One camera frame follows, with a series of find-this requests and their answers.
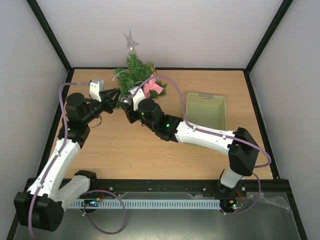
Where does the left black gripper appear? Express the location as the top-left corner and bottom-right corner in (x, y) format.
(82, 88), (121, 125)

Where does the small green christmas tree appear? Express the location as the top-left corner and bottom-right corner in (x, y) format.
(113, 52), (156, 97)

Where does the pink fabric bow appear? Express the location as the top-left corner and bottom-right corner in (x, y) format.
(142, 74), (164, 99)

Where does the silver star ornament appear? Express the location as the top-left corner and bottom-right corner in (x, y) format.
(123, 30), (139, 53)

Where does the green perforated plastic basket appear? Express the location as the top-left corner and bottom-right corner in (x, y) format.
(185, 92), (227, 131)

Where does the silver glitter ball ornament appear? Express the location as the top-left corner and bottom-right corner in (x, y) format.
(120, 97), (130, 105)

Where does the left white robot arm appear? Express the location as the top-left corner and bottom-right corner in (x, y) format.
(13, 88), (121, 232)

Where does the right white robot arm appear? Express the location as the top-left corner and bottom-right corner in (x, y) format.
(120, 97), (259, 196)

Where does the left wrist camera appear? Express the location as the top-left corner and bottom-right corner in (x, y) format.
(89, 79), (104, 102)

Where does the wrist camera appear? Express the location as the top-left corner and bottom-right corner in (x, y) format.
(89, 79), (104, 102)
(128, 86), (146, 111)

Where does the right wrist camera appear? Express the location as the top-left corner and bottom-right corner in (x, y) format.
(128, 86), (146, 111)

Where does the black aluminium front rail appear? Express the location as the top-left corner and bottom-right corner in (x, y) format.
(89, 179), (291, 196)

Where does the purple cable loop front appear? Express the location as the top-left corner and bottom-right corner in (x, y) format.
(81, 189), (128, 235)

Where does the white slotted cable duct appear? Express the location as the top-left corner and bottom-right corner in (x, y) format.
(69, 199), (221, 210)

